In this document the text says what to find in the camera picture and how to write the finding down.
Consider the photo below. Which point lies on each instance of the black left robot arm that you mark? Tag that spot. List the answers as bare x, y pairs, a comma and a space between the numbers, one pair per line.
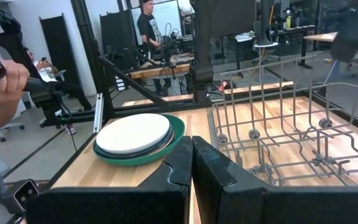
203, 46

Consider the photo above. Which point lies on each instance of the black diagonal frame brace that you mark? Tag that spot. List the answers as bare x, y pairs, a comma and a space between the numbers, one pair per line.
129, 77

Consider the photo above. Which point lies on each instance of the whiteboard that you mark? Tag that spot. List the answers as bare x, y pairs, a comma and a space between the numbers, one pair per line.
168, 17

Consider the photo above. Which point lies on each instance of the black standing panel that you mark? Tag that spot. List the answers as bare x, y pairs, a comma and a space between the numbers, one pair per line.
59, 53
117, 34

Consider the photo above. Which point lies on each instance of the teal plate with flower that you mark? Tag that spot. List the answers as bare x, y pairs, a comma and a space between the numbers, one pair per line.
120, 154

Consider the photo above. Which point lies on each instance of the silver metal bracket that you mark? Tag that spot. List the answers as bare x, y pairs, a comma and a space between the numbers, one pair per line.
98, 113

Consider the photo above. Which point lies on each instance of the person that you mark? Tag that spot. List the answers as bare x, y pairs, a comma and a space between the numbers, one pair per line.
40, 65
149, 28

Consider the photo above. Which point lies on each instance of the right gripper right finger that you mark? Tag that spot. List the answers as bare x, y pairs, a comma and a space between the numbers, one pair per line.
275, 205

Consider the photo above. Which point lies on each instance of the wooden workbench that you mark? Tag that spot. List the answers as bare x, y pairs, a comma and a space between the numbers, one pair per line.
157, 71

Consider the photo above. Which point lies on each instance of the beige round plate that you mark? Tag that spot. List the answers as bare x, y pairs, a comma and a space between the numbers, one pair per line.
167, 141

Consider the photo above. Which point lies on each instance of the yellow green bottle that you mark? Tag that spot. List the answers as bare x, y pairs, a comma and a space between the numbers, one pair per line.
288, 22

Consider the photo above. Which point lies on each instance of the large green plate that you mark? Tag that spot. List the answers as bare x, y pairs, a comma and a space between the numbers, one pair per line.
135, 162

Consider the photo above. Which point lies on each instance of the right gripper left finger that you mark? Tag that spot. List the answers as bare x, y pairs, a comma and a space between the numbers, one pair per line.
110, 205

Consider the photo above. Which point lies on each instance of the wooden desk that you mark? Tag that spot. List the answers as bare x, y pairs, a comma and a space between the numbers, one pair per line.
325, 36

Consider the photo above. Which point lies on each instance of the white stool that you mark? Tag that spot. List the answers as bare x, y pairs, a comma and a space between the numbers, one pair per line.
265, 45

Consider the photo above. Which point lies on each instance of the white round plate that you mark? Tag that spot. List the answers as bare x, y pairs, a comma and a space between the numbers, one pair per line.
132, 133

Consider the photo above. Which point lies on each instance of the small black camera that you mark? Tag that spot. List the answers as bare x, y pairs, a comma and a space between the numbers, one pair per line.
26, 196

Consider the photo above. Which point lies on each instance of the black frame post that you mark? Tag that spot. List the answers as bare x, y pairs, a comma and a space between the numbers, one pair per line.
89, 46

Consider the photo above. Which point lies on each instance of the person's hand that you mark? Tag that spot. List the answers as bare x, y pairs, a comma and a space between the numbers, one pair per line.
5, 93

